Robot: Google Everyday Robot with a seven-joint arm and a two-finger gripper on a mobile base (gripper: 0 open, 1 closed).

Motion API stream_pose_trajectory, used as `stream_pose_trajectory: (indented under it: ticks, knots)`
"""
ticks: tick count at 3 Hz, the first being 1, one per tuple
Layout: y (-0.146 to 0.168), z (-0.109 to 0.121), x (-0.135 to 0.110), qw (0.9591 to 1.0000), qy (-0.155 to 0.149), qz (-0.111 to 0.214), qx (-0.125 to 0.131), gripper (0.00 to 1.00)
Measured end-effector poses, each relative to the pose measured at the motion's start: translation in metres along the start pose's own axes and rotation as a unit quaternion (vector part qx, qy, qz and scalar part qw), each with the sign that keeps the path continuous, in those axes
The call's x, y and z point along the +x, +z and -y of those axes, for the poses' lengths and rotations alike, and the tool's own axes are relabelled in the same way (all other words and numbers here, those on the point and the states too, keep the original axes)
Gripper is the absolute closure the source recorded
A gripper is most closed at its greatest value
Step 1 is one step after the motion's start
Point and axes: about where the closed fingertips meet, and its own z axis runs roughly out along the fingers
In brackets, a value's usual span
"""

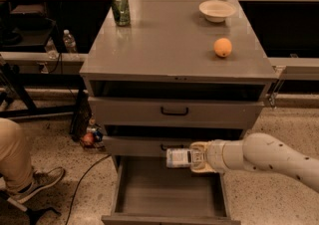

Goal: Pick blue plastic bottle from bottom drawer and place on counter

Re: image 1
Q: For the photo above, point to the black chair base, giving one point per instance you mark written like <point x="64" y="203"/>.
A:
<point x="34" y="215"/>

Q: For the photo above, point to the clear water bottle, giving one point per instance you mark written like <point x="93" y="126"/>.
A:
<point x="70" y="42"/>
<point x="51" y="49"/>

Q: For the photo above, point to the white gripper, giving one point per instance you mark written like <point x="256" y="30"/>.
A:
<point x="216" y="155"/>

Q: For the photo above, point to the grey top drawer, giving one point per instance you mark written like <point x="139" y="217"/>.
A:
<point x="175" y="113"/>

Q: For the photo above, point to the green soda can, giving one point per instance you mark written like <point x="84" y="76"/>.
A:
<point x="121" y="12"/>

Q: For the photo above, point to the person leg khaki trousers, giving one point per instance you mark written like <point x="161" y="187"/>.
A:
<point x="15" y="158"/>

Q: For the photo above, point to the grey middle drawer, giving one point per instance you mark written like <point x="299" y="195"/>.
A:
<point x="119" y="146"/>

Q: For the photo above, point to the white bowl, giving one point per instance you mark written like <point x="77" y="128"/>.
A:
<point x="216" y="11"/>

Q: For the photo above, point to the grey sneaker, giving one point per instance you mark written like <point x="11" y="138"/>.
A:
<point x="40" y="181"/>

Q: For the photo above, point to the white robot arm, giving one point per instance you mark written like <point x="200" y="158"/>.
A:
<point x="256" y="152"/>

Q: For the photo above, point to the grey drawer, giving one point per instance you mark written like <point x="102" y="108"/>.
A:
<point x="175" y="113"/>
<point x="119" y="146"/>
<point x="149" y="193"/>

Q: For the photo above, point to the grey drawer cabinet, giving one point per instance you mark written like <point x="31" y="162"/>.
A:
<point x="167" y="54"/>

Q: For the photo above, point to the grey bottom drawer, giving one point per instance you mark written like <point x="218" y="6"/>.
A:
<point x="149" y="193"/>

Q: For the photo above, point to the red apple on floor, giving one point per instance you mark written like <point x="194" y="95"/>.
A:
<point x="88" y="139"/>

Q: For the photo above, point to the orange fruit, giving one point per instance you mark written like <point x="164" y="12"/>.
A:
<point x="222" y="47"/>

